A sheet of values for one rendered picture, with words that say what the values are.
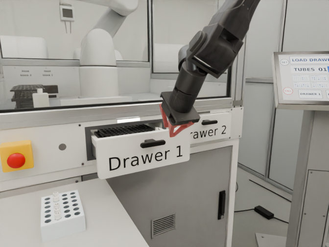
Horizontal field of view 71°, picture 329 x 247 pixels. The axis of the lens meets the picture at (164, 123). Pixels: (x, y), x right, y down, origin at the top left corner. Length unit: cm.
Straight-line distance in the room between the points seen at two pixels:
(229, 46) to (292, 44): 192
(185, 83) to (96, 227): 37
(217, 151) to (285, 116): 140
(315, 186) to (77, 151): 116
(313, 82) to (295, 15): 123
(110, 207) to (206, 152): 54
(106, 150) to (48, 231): 22
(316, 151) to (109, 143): 104
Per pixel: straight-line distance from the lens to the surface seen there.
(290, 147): 239
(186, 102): 51
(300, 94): 120
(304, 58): 133
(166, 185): 97
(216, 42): 45
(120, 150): 63
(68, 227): 56
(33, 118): 75
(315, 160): 138
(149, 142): 62
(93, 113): 76
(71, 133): 76
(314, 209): 149
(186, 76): 48
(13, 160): 70
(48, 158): 77
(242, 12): 48
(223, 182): 116
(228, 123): 103
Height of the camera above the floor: 110
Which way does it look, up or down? 12 degrees down
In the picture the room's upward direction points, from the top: straight up
